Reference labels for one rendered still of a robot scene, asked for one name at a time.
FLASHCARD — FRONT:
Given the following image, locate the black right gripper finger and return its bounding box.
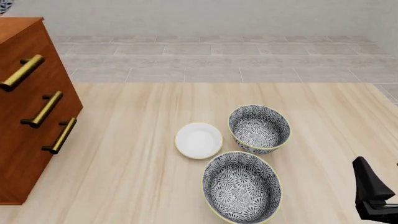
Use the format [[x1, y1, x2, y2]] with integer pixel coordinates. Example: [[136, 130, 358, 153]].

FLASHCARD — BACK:
[[352, 156, 396, 204]]

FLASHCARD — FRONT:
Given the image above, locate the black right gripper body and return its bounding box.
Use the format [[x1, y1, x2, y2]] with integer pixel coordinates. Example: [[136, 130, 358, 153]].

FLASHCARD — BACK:
[[355, 198, 398, 222]]

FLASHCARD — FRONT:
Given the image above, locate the black patterned bowl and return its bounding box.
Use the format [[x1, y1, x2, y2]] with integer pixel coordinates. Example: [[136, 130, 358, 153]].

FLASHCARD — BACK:
[[201, 151, 284, 224], [228, 104, 292, 155], [0, 0, 15, 16]]

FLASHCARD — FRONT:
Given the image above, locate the small white bowl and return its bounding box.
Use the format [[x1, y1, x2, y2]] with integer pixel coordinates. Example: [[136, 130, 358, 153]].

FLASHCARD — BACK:
[[174, 122, 224, 161]]

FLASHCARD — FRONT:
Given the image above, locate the wooden cabinet drawer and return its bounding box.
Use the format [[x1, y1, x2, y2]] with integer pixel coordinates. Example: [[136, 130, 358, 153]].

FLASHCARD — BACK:
[[0, 18, 63, 125], [0, 62, 76, 189], [0, 90, 84, 205]]

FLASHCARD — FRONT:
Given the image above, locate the wooden cabinet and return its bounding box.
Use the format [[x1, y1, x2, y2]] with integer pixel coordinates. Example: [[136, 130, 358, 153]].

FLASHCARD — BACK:
[[0, 16, 85, 206]]

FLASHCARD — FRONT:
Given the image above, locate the brass drawer handle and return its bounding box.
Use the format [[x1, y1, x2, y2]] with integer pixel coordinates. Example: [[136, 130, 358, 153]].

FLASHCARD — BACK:
[[0, 54, 45, 93], [20, 90, 64, 129], [41, 117, 78, 155]]

